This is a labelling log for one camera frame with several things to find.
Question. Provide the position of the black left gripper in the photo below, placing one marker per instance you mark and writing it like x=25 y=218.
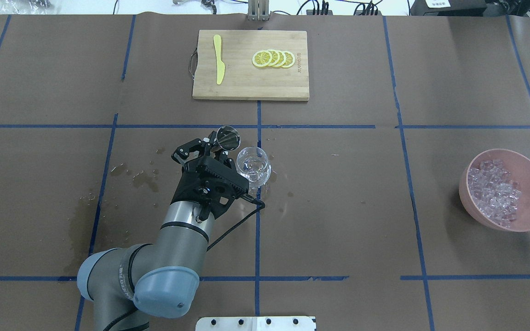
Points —
x=181 y=189

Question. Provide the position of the steel double jigger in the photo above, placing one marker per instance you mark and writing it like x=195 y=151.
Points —
x=225 y=139

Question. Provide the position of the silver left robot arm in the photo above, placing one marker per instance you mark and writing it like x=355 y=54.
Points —
x=128 y=285

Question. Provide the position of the clear wine glass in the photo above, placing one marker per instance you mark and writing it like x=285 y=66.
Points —
x=254 y=165

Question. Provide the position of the clear ice cubes pile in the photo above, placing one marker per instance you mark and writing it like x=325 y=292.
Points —
x=494 y=191

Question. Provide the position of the yellow plastic knife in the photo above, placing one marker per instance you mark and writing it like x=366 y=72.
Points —
x=220 y=65

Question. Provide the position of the bamboo cutting board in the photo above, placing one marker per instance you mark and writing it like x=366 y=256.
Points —
x=244 y=81

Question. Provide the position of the pink plastic bowl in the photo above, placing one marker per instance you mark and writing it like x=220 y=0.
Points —
x=519 y=167

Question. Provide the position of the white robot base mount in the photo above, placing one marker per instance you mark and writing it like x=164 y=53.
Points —
x=257 y=323

